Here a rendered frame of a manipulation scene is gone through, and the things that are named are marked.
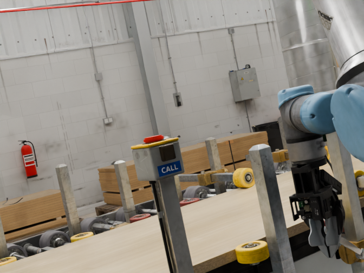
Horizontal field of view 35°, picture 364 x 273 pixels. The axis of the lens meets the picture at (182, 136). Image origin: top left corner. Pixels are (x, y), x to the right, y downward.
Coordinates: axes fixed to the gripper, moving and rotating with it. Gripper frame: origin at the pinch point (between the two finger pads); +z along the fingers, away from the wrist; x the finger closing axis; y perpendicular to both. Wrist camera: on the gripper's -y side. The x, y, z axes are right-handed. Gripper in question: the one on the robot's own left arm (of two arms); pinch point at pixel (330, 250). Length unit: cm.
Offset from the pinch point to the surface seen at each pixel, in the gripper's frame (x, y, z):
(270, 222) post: -11.4, 2.9, -7.5
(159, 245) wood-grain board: -57, -12, 1
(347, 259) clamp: -4.4, -18.4, 8.3
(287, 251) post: -9.5, 0.9, -0.4
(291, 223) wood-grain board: -22.9, -29.0, 1.4
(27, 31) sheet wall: -594, -456, -184
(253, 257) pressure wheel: -21.9, -4.4, 2.8
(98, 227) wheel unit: -128, -59, 7
